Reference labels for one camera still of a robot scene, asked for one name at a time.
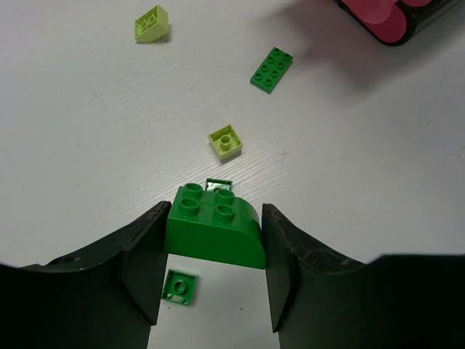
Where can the light green square lego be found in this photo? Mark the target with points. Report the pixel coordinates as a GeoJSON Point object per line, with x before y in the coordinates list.
{"type": "Point", "coordinates": [226, 143]}

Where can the green eight-stud lego plate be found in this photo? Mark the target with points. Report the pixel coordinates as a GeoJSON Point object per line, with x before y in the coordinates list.
{"type": "Point", "coordinates": [271, 70]}

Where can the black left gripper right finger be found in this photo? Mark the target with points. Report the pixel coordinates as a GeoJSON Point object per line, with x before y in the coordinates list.
{"type": "Point", "coordinates": [320, 298]}

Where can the black drawer cabinet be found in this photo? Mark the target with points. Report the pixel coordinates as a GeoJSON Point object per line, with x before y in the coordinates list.
{"type": "Point", "coordinates": [419, 18]}

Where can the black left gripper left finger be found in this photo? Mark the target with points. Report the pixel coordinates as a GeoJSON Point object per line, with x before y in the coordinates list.
{"type": "Point", "coordinates": [104, 295]}

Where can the light green sloped lego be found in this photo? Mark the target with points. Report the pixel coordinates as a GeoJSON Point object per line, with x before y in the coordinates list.
{"type": "Point", "coordinates": [152, 25]}

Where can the green upturned square lego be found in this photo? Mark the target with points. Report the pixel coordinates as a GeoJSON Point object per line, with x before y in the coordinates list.
{"type": "Point", "coordinates": [179, 287]}

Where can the pink top drawer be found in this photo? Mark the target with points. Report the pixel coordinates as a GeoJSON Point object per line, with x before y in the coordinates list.
{"type": "Point", "coordinates": [421, 3]}

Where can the green upturned long lego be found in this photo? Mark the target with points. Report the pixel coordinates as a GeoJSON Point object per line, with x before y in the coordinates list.
{"type": "Point", "coordinates": [213, 185]}

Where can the pink drawer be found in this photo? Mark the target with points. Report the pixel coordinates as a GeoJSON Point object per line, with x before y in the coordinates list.
{"type": "Point", "coordinates": [383, 19]}
{"type": "Point", "coordinates": [421, 3]}

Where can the pink middle drawer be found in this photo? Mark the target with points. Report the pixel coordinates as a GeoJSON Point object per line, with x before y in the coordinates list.
{"type": "Point", "coordinates": [383, 19]}

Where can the green curved lego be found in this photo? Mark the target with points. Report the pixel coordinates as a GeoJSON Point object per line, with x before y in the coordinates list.
{"type": "Point", "coordinates": [215, 226]}

